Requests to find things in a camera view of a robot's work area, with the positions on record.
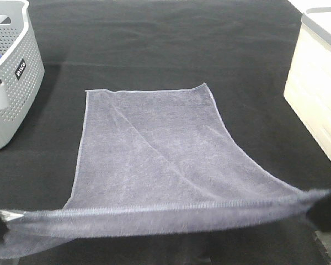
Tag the black table mat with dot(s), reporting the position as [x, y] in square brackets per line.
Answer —
[240, 49]

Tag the clear tape strip left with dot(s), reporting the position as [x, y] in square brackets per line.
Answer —
[7, 215]

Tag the grey towel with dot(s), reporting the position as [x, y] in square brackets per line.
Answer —
[152, 163]

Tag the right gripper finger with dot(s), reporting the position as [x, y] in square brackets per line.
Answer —
[320, 214]

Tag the grey perforated laundry basket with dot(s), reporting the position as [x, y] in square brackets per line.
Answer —
[21, 67]

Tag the cream storage box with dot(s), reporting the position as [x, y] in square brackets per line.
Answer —
[308, 86]

